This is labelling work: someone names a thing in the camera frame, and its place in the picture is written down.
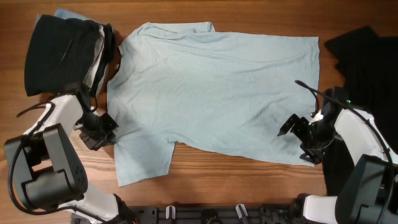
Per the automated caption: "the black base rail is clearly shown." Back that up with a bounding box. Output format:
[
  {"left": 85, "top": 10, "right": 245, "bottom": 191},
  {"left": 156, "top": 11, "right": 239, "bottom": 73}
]
[{"left": 70, "top": 204, "right": 312, "bottom": 224}]

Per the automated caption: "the folded grey shirt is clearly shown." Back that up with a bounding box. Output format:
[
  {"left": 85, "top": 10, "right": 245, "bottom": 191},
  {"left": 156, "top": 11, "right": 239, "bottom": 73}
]
[{"left": 83, "top": 24, "right": 106, "bottom": 97}]

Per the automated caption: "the folded black shirt on stack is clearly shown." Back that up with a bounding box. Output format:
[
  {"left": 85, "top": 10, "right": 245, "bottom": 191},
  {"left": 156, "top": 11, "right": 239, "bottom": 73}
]
[{"left": 24, "top": 14, "right": 116, "bottom": 96}]

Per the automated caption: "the left black cable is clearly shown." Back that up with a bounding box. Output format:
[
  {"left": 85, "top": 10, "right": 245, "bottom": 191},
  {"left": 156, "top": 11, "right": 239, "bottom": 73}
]
[{"left": 7, "top": 101, "right": 109, "bottom": 224}]

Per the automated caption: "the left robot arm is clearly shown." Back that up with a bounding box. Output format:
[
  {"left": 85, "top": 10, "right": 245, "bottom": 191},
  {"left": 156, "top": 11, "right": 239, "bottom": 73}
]
[{"left": 4, "top": 83, "right": 139, "bottom": 223}]

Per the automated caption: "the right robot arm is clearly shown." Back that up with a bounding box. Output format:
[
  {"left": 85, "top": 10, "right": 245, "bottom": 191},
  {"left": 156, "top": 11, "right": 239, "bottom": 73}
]
[{"left": 279, "top": 87, "right": 397, "bottom": 223}]

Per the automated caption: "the black shirt on right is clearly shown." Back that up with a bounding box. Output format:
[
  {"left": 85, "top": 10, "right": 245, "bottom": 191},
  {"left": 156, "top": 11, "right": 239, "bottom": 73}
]
[{"left": 322, "top": 26, "right": 398, "bottom": 197}]

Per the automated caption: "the light blue t-shirt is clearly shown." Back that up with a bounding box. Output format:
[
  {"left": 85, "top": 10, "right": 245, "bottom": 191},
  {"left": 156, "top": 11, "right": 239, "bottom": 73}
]
[{"left": 107, "top": 22, "right": 320, "bottom": 186}]

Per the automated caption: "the folded light blue shirt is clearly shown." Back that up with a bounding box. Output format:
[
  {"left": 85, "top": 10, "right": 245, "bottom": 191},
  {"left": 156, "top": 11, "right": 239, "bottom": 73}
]
[{"left": 54, "top": 8, "right": 98, "bottom": 23}]

